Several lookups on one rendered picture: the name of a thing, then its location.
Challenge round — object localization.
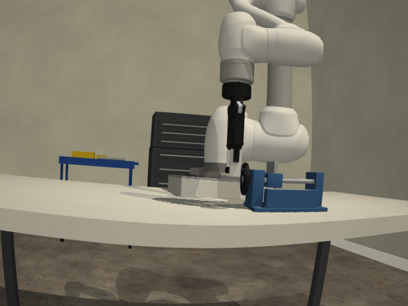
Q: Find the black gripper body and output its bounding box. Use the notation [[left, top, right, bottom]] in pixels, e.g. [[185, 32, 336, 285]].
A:
[[222, 82, 251, 117]]

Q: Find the blue bench vise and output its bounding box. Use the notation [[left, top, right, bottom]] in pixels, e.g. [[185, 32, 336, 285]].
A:
[[240, 161, 328, 212]]

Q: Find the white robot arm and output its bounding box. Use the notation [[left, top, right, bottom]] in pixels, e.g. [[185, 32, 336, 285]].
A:
[[189, 0, 323, 180]]

